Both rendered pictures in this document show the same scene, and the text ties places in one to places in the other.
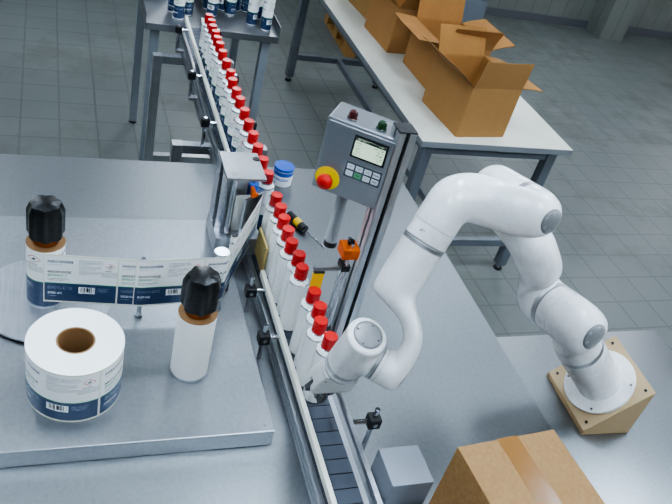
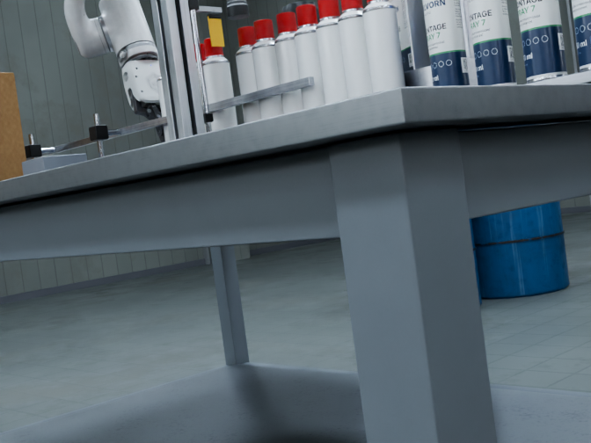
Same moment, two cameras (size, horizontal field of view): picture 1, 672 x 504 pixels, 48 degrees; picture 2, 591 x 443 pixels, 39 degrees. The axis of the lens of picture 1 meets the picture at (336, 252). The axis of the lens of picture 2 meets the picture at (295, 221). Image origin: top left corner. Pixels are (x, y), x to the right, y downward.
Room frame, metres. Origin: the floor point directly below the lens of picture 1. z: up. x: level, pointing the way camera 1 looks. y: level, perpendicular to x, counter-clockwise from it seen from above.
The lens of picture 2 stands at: (2.94, -0.34, 0.78)
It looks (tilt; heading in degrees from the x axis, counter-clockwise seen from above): 2 degrees down; 163
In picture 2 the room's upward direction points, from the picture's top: 8 degrees counter-clockwise
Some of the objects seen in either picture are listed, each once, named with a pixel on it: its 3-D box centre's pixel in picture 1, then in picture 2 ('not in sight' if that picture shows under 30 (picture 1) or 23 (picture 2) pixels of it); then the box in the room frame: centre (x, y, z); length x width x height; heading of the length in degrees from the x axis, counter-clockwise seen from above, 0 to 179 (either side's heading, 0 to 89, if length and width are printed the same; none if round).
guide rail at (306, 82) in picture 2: (344, 409); (132, 128); (1.17, -0.12, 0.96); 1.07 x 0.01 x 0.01; 26
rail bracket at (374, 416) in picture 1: (360, 433); (110, 153); (1.15, -0.17, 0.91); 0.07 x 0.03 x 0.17; 116
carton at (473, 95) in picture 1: (475, 80); not in sight; (3.33, -0.40, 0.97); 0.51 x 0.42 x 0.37; 122
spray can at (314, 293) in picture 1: (306, 321); (219, 93); (1.39, 0.02, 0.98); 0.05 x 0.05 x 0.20
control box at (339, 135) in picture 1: (358, 156); not in sight; (1.55, 0.01, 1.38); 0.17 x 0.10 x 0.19; 81
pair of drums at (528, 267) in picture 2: not in sight; (462, 218); (-1.59, 2.08, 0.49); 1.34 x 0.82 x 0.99; 116
